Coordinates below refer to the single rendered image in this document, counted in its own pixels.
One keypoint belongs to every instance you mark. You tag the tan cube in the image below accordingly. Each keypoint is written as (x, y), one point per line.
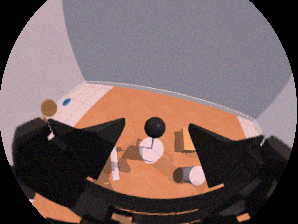
(186, 144)

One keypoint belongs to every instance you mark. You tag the glass french press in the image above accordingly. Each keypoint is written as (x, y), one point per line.
(151, 149)

